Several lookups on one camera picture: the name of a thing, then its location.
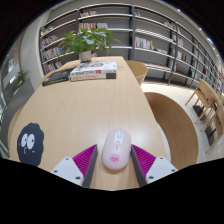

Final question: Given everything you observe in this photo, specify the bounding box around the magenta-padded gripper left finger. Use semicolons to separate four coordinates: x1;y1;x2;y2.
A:
50;143;99;188

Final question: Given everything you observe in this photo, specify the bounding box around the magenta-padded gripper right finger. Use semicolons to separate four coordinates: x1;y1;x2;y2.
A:
130;144;179;188

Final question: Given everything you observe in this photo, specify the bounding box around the pale pink computer mouse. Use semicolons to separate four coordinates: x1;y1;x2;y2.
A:
101;128;132;171

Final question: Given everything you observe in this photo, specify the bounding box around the dark cartoon-face mouse pad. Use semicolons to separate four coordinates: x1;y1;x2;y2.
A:
16;122;45;167

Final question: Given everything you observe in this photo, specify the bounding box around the curved wooden chair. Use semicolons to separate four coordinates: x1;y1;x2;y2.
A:
125;59;149;86
143;91;200;171

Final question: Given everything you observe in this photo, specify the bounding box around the group of slatted wooden chairs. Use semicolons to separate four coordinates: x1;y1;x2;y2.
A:
184;78;224;154

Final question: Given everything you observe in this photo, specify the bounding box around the black hardcover book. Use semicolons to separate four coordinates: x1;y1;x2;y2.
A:
41;68;75;87

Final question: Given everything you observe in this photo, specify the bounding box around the red-spined book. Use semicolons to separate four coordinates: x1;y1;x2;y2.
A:
69;71;118;82

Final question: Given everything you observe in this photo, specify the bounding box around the small potted ledge plant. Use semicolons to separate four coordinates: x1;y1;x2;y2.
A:
14;69;30;86

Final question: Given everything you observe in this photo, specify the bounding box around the white illustrated cover book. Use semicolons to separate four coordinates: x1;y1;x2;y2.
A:
69;60;118;76

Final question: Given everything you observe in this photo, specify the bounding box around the green potted table plant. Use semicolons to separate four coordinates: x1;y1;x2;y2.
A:
58;27;123;63

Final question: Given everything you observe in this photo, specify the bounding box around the group of ceiling lights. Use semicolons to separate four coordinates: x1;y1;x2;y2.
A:
198;27;215;45

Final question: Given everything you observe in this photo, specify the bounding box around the grey bookshelf unit with books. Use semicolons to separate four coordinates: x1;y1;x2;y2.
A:
38;3;224;96

